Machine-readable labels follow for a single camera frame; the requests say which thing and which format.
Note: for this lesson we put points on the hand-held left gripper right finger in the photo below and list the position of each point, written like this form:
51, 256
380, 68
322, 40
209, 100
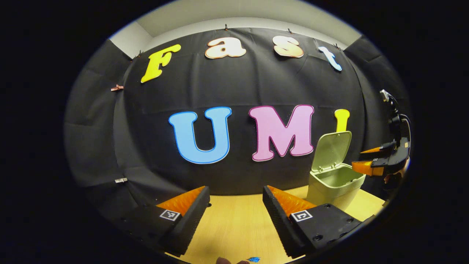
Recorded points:
280, 223

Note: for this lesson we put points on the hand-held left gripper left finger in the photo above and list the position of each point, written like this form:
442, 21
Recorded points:
190, 223

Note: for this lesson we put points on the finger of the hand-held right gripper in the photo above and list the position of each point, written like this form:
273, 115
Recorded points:
381, 149
379, 164

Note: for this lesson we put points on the blue paper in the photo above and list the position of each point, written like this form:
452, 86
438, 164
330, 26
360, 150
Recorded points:
253, 259

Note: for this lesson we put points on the pale green desktop garbage bin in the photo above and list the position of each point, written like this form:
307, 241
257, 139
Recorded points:
331, 190

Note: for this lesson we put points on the wooden desktop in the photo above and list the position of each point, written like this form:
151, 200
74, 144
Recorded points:
234, 227

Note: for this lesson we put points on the silver backdrop clip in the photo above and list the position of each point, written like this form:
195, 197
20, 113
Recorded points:
121, 180

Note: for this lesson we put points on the black backdrop cloth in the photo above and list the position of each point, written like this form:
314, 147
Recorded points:
238, 84

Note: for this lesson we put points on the copper backdrop clip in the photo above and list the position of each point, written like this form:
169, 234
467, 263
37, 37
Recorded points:
117, 88

